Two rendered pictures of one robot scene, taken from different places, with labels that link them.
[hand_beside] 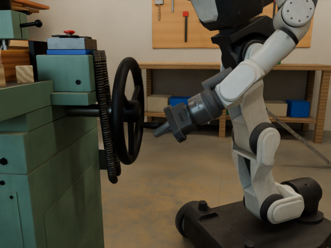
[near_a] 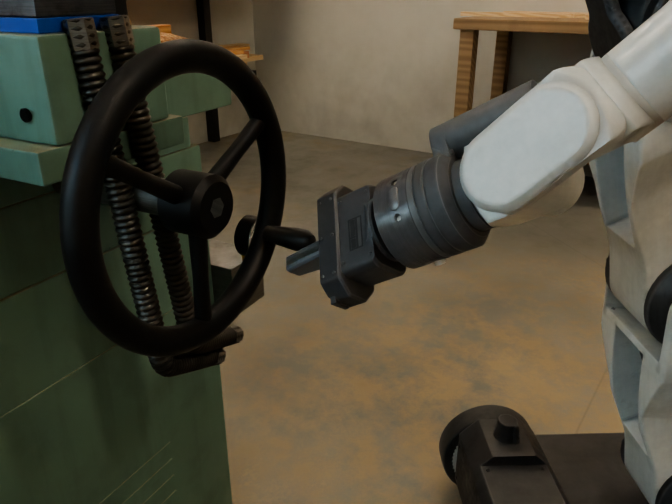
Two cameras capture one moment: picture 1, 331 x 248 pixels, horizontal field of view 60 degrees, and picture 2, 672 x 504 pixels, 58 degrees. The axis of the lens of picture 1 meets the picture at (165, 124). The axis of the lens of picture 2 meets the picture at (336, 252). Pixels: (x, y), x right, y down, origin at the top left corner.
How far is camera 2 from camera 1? 0.39 m
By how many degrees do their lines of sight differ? 23
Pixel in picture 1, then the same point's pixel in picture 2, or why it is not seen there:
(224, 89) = (477, 169)
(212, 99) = (440, 194)
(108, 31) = not seen: outside the picture
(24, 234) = not seen: outside the picture
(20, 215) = not seen: outside the picture
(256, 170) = (655, 392)
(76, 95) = (15, 154)
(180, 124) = (345, 257)
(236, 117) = (621, 220)
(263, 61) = (649, 73)
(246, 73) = (562, 118)
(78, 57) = (17, 43)
